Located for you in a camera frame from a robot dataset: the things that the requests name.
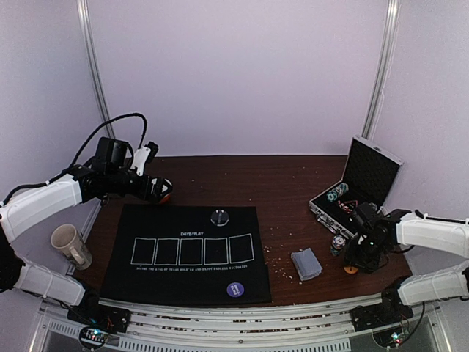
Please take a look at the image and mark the red triangle in case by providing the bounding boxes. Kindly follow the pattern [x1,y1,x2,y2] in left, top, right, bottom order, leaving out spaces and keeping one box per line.
[337,200,358,214]

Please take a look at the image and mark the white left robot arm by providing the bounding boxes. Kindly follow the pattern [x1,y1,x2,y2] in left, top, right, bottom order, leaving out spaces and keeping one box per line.
[1,166,173,326]

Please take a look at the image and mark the orange big blind button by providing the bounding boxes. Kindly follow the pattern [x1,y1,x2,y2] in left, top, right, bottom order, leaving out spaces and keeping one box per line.
[344,266,358,274]

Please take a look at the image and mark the aluminium corner post left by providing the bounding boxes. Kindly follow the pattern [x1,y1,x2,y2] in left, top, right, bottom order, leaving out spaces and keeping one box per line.
[76,0,110,122]

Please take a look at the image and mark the poker chip stack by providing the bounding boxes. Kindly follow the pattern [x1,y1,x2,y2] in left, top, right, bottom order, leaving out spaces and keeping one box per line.
[330,235,347,256]

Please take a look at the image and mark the black poker mat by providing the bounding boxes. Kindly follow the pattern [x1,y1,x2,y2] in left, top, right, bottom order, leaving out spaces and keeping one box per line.
[100,205,271,307]

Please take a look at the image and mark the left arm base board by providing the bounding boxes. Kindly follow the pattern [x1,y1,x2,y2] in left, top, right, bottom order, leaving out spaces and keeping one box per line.
[61,290,131,351]

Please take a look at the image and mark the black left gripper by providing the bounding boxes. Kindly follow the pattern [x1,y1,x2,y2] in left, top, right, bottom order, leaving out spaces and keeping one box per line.
[106,166,172,202]

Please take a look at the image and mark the orange bowl white inside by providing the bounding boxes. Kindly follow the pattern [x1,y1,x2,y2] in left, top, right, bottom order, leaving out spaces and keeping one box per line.
[152,177,173,204]

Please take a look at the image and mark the aluminium front frame rails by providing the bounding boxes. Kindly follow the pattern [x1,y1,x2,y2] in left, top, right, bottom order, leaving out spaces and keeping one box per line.
[29,285,440,352]

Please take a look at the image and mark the aluminium corner post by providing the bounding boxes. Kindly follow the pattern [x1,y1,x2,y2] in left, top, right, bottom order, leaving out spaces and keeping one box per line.
[361,0,401,140]
[76,0,110,122]

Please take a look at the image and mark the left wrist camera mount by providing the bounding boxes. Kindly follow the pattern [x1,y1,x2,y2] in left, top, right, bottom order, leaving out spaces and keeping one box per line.
[130,142,159,176]

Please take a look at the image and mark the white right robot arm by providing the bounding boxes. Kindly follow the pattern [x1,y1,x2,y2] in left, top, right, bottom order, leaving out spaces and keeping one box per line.
[344,203,468,324]

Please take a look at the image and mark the clear acrylic dealer button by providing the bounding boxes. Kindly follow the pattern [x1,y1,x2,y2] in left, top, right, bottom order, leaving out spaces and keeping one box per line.
[210,209,229,227]

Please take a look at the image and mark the right arm base board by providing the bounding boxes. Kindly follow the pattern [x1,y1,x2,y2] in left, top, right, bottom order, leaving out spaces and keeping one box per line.
[350,289,413,348]

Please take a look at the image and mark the deck of playing cards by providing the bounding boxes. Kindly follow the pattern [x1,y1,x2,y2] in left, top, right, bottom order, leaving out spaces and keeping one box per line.
[290,248,322,281]

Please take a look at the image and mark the purple small blind button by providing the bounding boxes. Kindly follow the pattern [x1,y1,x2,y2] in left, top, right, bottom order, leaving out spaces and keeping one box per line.
[226,282,245,298]

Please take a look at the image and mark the aluminium poker chip case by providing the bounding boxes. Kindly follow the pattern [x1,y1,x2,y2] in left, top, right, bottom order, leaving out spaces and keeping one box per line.
[309,136,403,239]

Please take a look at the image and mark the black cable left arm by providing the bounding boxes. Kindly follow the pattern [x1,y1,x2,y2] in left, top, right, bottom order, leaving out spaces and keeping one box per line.
[7,112,149,199]

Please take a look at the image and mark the beige ceramic mug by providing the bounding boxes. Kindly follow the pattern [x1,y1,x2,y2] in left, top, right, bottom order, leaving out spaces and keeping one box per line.
[50,224,92,271]

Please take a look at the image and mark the aluminium corner post right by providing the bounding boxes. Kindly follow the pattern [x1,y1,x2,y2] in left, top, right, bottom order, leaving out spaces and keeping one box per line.
[361,0,401,140]

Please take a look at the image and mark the chip stack in case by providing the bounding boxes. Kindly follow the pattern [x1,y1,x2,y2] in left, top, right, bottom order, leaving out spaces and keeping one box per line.
[326,183,349,202]

